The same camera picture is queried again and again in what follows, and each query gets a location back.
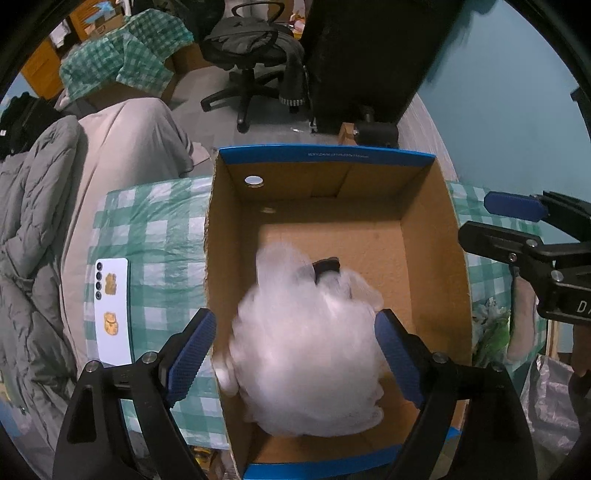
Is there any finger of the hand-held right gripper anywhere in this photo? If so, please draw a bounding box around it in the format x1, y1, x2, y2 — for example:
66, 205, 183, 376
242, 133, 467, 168
484, 190, 591, 241
458, 220, 561, 278

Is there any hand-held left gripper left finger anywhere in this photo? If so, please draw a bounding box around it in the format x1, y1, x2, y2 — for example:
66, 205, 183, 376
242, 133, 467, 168
52, 307, 218, 480

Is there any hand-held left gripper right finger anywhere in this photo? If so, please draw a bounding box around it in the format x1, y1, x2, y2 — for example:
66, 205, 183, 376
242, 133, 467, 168
374, 308, 539, 480

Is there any pale pink fleece blanket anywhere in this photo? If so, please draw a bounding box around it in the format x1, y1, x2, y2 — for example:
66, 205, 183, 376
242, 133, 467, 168
505, 272, 550, 365

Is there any green sequin cloth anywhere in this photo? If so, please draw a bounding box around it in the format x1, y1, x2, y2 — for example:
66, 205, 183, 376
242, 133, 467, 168
473, 298, 513, 365

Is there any plastic-wrapped white plush toy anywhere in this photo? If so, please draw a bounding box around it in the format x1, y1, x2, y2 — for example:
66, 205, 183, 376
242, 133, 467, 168
212, 242, 386, 437

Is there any cardboard box with blue rim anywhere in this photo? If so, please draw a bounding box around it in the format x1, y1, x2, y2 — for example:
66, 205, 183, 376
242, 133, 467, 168
203, 145, 474, 480

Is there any person's right hand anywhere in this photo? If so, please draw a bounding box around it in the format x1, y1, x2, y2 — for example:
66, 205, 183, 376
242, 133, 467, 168
571, 323, 591, 381

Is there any white smartphone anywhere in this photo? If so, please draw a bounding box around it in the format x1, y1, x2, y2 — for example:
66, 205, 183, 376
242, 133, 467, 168
95, 257, 134, 370

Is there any yellow packet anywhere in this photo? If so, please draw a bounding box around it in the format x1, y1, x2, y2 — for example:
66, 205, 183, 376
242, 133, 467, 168
191, 445, 218, 478

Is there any clear plastic bag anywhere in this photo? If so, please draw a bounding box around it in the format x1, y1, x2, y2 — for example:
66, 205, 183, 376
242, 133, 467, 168
519, 355, 587, 462

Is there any green checkered bed cloth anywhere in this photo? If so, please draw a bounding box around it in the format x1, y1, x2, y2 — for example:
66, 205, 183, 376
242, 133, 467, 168
83, 175, 555, 462

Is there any black cylindrical device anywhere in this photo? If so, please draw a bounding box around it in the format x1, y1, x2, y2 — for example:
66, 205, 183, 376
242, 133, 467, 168
355, 106, 400, 148

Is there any black cabinet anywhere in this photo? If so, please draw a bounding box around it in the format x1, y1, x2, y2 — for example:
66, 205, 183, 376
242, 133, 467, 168
302, 0, 467, 134

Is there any grey quilted jacket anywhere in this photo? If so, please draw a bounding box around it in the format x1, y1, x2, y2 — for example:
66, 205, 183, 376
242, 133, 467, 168
0, 115, 88, 462

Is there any beige blanket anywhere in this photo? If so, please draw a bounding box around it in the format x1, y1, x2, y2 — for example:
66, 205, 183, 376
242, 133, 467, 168
55, 99, 195, 416

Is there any black office chair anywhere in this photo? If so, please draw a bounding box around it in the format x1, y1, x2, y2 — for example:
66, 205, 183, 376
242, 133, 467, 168
199, 0, 308, 134

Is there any black clothing pile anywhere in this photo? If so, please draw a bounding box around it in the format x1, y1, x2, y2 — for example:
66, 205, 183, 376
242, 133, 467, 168
0, 92, 61, 158

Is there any large brown cardboard box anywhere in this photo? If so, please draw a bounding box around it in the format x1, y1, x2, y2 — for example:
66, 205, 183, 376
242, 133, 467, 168
88, 41, 206, 104

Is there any grey garment on chair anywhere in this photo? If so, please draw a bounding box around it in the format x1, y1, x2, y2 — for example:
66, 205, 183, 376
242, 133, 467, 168
203, 18, 308, 112

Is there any crumpled green checkered cloth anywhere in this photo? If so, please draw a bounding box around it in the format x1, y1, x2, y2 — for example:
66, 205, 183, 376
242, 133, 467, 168
60, 9, 195, 100

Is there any orange wooden furniture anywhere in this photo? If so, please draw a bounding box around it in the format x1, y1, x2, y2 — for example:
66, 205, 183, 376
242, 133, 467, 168
21, 37, 65, 100

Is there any printed cardboard box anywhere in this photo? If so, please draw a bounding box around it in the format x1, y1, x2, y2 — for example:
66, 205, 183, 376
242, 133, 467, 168
69, 0, 130, 42

